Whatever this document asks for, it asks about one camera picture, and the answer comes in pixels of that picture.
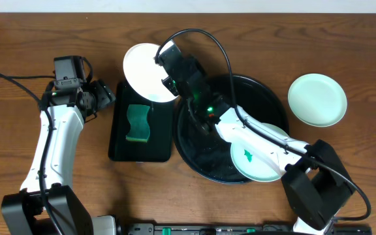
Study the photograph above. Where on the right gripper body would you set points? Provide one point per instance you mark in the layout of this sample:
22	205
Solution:
176	87

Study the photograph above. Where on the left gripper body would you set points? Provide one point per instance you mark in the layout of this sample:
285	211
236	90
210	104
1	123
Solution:
104	93

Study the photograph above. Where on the white plate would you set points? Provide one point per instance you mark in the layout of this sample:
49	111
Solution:
144	75

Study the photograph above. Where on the green sponge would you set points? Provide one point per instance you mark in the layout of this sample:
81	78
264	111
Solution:
137	116

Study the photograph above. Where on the light green plate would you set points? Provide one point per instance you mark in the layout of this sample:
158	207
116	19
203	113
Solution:
317	100
249	161

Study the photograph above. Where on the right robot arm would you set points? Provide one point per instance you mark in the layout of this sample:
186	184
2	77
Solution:
315	181

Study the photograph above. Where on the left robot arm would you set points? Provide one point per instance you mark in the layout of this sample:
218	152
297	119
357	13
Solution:
46	203

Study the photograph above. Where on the black rectangular tray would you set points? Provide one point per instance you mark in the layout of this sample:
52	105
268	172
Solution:
160	118

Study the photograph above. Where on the black round tray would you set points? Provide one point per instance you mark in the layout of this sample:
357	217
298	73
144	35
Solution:
208	155

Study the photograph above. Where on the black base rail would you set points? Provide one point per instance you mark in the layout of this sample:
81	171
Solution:
151	229

